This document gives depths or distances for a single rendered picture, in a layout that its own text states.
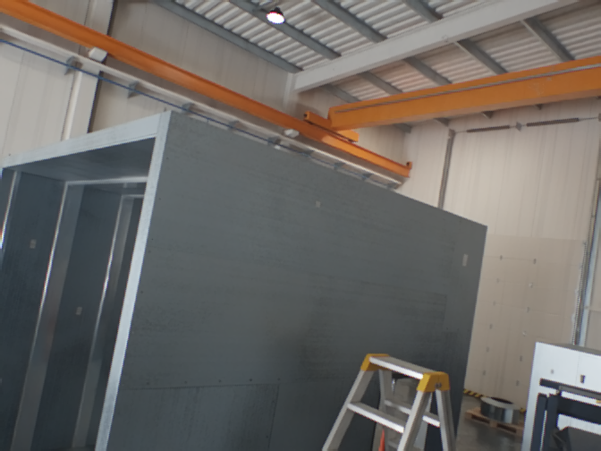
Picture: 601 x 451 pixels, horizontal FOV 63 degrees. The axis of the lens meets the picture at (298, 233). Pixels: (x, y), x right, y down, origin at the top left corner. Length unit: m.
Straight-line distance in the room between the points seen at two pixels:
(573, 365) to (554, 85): 4.99
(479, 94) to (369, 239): 8.54
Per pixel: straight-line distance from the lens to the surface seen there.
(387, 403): 2.54
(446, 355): 3.61
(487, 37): 11.85
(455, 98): 11.38
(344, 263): 2.65
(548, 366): 8.95
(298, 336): 2.50
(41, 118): 10.63
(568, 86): 10.33
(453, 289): 3.55
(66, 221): 5.46
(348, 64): 12.17
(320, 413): 2.76
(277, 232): 2.32
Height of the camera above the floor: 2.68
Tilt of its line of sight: 4 degrees up
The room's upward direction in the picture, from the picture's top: 10 degrees clockwise
